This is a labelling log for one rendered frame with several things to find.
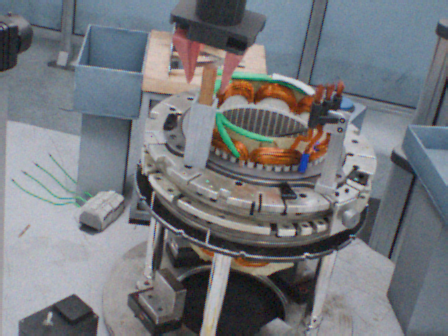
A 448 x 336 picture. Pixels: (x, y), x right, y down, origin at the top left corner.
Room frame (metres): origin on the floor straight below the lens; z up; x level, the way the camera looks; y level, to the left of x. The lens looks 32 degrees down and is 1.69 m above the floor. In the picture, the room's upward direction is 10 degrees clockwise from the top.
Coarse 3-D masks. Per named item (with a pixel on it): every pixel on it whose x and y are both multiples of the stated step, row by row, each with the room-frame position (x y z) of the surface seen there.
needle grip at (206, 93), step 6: (204, 66) 0.98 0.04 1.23; (210, 66) 0.99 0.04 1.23; (204, 72) 0.98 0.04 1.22; (210, 72) 0.98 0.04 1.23; (216, 72) 0.98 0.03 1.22; (204, 78) 0.98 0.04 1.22; (210, 78) 0.98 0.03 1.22; (204, 84) 0.98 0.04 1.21; (210, 84) 0.98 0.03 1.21; (204, 90) 0.98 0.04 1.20; (210, 90) 0.98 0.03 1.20; (204, 96) 0.98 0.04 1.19; (210, 96) 0.98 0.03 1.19; (198, 102) 0.98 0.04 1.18; (204, 102) 0.98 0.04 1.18; (210, 102) 0.98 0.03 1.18
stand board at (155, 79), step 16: (160, 32) 1.44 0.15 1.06; (160, 48) 1.37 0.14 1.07; (208, 48) 1.41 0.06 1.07; (256, 48) 1.44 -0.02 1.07; (160, 64) 1.31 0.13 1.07; (240, 64) 1.37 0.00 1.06; (256, 64) 1.38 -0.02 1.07; (144, 80) 1.26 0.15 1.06; (160, 80) 1.26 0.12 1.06; (176, 80) 1.27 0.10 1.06; (192, 80) 1.28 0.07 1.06
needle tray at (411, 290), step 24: (408, 144) 1.23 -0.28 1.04; (432, 144) 1.26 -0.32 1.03; (432, 168) 1.14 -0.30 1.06; (432, 192) 1.12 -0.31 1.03; (432, 216) 1.12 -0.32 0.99; (408, 240) 1.17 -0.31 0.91; (432, 240) 1.10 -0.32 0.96; (408, 264) 1.15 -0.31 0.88; (432, 264) 1.09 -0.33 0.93; (408, 288) 1.12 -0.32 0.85; (432, 288) 1.09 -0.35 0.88; (408, 312) 1.10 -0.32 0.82; (432, 312) 1.10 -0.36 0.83
